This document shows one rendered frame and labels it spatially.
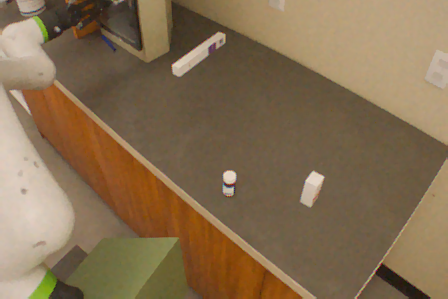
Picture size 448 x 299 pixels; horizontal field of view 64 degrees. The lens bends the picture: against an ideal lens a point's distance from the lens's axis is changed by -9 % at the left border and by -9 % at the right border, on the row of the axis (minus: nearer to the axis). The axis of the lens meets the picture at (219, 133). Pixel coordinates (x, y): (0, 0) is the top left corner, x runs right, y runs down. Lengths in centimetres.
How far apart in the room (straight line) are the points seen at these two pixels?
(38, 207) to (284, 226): 62
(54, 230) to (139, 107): 75
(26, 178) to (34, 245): 10
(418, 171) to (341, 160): 24
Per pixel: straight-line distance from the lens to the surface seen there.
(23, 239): 64
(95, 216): 222
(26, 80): 115
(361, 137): 127
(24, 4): 203
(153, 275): 68
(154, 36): 147
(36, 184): 65
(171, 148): 116
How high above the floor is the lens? 180
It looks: 46 degrees down
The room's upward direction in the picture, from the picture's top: straight up
